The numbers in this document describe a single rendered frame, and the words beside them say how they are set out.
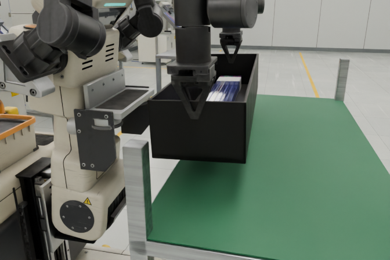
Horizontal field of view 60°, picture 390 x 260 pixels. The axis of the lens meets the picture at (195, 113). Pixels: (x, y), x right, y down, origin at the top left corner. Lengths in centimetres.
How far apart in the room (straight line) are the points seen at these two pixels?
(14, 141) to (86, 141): 36
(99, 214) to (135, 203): 48
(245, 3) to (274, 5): 945
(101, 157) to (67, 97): 18
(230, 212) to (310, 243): 13
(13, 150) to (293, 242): 89
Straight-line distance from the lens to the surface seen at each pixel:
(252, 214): 60
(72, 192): 99
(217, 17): 51
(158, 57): 333
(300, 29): 999
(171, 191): 65
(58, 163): 97
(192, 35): 53
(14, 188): 113
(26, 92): 77
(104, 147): 86
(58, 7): 67
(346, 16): 1010
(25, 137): 122
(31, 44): 73
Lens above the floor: 129
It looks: 18 degrees down
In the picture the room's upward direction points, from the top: straight up
